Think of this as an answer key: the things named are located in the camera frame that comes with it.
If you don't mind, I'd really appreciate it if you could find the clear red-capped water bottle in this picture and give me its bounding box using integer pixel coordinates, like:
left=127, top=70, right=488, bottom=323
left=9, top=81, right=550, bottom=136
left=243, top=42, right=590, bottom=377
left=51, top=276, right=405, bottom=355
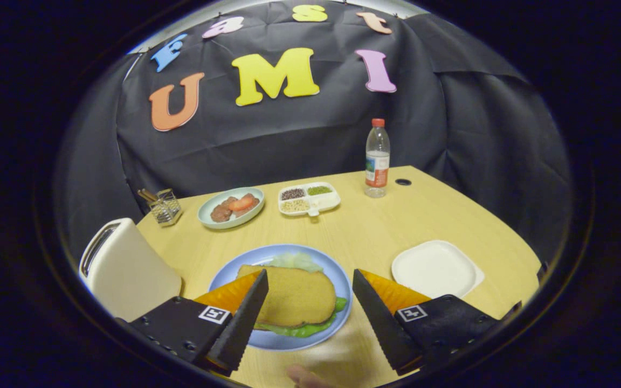
left=364, top=119, right=391, bottom=198

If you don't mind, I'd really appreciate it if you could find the pale green round plate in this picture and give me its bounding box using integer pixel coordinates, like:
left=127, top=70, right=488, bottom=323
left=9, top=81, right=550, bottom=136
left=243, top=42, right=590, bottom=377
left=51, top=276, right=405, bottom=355
left=197, top=186, right=265, bottom=230

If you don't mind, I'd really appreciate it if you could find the red tomato slice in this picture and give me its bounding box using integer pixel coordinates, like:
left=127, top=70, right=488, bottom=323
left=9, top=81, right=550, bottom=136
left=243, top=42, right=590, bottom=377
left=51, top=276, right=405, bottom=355
left=228, top=195, right=257, bottom=212

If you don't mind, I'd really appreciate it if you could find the black backdrop cloth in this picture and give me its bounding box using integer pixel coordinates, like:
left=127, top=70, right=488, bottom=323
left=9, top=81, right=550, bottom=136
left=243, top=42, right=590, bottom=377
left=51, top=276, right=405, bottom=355
left=54, top=0, right=572, bottom=265

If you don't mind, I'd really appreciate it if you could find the green lettuce leaf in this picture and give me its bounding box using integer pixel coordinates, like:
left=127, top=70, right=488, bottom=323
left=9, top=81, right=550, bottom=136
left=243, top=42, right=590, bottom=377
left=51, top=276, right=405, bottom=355
left=254, top=252, right=349, bottom=338

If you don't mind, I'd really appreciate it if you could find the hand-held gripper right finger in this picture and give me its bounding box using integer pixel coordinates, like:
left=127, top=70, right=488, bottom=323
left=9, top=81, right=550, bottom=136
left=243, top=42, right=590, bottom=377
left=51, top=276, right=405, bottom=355
left=351, top=268, right=521, bottom=376

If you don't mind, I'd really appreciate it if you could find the brown toasted bread slice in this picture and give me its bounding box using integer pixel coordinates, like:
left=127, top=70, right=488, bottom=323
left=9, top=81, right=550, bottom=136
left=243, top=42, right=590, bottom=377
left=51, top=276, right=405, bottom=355
left=235, top=264, right=337, bottom=328

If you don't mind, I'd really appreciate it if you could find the white toaster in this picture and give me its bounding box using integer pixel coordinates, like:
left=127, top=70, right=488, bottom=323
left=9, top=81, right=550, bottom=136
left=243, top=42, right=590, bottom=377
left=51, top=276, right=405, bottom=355
left=78, top=218, right=183, bottom=323

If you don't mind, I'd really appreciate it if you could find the clear wire utensil holder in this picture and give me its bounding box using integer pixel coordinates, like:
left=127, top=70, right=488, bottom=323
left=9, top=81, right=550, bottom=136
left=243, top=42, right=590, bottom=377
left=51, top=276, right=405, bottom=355
left=149, top=189, right=183, bottom=226

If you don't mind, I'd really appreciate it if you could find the white divided seasoning tray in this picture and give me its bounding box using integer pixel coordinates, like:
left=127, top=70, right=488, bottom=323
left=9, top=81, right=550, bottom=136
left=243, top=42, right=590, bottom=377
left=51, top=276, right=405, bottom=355
left=278, top=182, right=341, bottom=218

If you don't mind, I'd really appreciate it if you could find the blue round plate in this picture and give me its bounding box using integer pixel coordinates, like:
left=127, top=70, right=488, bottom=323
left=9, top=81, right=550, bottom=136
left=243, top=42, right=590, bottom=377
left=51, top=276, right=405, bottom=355
left=208, top=244, right=353, bottom=351

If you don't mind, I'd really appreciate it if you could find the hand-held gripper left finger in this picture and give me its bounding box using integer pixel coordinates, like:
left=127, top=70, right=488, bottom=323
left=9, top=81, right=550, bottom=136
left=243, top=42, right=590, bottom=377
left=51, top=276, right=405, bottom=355
left=127, top=268, right=270, bottom=376

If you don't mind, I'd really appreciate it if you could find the white square plate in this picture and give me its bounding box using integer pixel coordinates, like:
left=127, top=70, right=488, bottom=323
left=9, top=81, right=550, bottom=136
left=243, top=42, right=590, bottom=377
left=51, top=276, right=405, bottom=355
left=391, top=240, right=485, bottom=300

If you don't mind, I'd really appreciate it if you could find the brown meat slice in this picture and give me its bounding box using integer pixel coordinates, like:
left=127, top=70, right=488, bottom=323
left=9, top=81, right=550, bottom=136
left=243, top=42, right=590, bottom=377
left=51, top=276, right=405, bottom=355
left=233, top=194, right=261, bottom=217
left=210, top=197, right=236, bottom=223

